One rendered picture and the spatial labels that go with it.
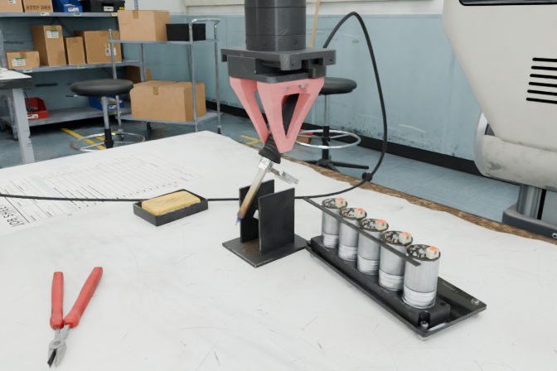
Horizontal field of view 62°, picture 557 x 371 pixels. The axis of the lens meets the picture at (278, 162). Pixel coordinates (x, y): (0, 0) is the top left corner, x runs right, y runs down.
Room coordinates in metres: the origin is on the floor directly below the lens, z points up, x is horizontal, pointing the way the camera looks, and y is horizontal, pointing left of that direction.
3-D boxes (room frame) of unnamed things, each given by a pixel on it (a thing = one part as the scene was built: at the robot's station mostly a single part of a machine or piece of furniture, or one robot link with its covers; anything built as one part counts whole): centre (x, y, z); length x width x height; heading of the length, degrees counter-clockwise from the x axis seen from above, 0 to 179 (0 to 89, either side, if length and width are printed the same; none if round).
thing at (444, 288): (0.37, -0.10, 0.76); 0.16 x 0.07 x 0.01; 30
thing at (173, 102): (3.80, 0.90, 0.51); 0.75 x 0.48 x 1.03; 71
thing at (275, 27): (0.45, 0.00, 0.97); 0.10 x 0.07 x 0.07; 39
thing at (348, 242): (0.39, -0.07, 0.79); 0.02 x 0.02 x 0.05
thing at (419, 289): (0.32, -0.11, 0.79); 0.02 x 0.02 x 0.05
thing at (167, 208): (0.54, 0.13, 0.76); 0.07 x 0.05 x 0.02; 135
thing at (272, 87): (0.46, 0.00, 0.90); 0.07 x 0.07 x 0.09; 39
